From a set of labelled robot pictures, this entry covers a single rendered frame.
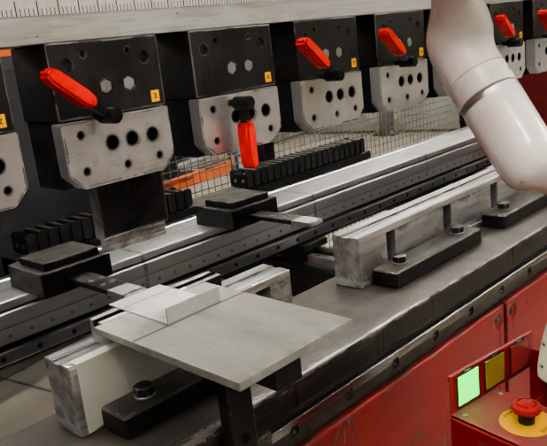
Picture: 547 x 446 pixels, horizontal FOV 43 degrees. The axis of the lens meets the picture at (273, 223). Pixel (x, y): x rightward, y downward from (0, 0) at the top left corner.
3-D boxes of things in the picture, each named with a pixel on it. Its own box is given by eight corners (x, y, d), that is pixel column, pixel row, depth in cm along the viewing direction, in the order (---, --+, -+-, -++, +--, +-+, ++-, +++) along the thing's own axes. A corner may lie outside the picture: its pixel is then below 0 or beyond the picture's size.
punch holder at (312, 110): (305, 133, 106) (295, 20, 102) (265, 132, 112) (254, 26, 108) (365, 118, 116) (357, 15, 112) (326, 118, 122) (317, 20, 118)
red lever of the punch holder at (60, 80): (54, 64, 72) (126, 112, 78) (35, 65, 74) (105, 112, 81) (47, 79, 71) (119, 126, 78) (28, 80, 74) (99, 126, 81)
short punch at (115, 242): (107, 256, 87) (94, 181, 85) (98, 253, 89) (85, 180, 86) (170, 234, 94) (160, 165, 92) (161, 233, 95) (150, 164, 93)
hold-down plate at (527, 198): (504, 228, 148) (504, 215, 148) (481, 226, 152) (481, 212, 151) (562, 196, 169) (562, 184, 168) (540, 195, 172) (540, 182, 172)
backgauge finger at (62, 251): (100, 320, 92) (94, 285, 91) (11, 287, 110) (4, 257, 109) (172, 291, 100) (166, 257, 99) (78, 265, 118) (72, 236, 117)
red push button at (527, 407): (531, 437, 92) (530, 413, 91) (504, 426, 95) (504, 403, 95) (548, 426, 95) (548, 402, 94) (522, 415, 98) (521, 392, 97)
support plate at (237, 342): (240, 392, 68) (239, 383, 68) (95, 334, 86) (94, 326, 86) (353, 326, 80) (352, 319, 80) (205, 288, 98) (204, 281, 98)
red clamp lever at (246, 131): (253, 170, 93) (245, 96, 91) (233, 168, 96) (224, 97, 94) (263, 166, 95) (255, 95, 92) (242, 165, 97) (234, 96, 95)
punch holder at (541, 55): (535, 73, 160) (534, -1, 156) (500, 75, 166) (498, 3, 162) (561, 66, 170) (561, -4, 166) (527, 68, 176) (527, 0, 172)
